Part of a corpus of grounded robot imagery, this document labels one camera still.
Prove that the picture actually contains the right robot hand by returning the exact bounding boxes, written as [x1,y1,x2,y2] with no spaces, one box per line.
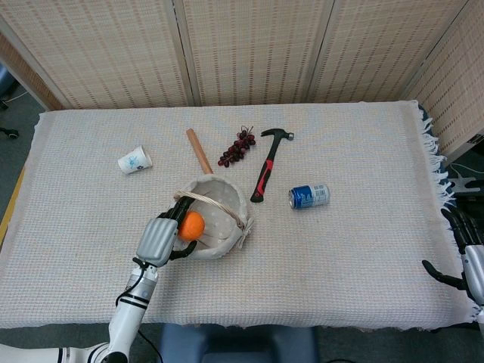
[421,206,484,306]

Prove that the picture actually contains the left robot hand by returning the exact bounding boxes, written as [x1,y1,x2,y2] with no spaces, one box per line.
[135,197,199,268]

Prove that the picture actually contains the orange fruit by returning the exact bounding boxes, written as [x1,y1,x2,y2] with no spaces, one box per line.
[177,211,206,242]

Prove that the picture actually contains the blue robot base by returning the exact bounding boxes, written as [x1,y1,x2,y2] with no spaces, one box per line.
[157,323,319,363]

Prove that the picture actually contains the fabric lined wicker basket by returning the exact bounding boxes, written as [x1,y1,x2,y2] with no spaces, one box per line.
[170,174,255,261]

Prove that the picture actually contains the white woven tablecloth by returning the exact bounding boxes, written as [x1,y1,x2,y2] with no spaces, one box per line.
[0,99,478,330]

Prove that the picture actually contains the white paper cup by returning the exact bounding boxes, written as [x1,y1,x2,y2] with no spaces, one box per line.
[117,144,154,175]

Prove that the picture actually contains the wooden rolling pin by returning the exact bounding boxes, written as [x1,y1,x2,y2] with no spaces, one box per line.
[185,128,214,176]

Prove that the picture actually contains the dark red grape bunch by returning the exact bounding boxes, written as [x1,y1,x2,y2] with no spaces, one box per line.
[217,126,257,168]

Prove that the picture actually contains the black red claw hammer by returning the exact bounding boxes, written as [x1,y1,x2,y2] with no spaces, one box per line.
[250,128,296,203]

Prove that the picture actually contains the blue drink can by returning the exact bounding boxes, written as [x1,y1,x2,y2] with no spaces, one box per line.
[289,183,331,210]

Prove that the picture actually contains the black chair wheel base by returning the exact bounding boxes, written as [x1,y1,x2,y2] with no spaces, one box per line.
[0,63,20,140]

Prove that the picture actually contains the woven folding screen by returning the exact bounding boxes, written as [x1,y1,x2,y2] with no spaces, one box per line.
[0,0,484,162]

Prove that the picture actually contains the grey metal bracket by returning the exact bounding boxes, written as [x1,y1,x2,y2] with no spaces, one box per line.
[450,175,478,194]

